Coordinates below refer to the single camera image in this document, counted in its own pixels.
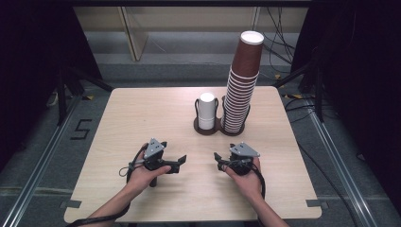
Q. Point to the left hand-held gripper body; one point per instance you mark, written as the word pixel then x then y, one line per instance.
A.
pixel 154 151

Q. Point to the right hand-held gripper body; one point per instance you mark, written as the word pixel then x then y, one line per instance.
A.
pixel 242 153

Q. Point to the light wooden post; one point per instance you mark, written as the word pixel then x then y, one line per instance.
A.
pixel 134 38

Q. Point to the person's left hand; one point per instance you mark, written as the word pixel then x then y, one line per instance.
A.
pixel 140 179

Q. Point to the stack of brown cups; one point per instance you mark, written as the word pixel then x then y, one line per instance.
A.
pixel 236 107

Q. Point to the yellow black tape piece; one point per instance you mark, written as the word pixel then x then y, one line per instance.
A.
pixel 294 96
pixel 277 76
pixel 89 97

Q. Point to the dark curtain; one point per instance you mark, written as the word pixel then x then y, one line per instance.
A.
pixel 28 63
pixel 362 78

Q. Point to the black metal stand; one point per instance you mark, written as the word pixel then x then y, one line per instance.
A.
pixel 61 101
pixel 319 94

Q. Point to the white post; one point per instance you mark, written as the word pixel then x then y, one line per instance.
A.
pixel 256 19

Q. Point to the dark double cup holder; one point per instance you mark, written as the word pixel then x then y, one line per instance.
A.
pixel 217 128

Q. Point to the metal floor rail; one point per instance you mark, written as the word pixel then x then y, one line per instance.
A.
pixel 38 170
pixel 343 176

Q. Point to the person's right hand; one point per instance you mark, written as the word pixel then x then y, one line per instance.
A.
pixel 250 184

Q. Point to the grey tape piece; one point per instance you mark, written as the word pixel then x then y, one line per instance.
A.
pixel 315 203

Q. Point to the white paper cup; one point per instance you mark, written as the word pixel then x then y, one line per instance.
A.
pixel 206 124
pixel 207 107

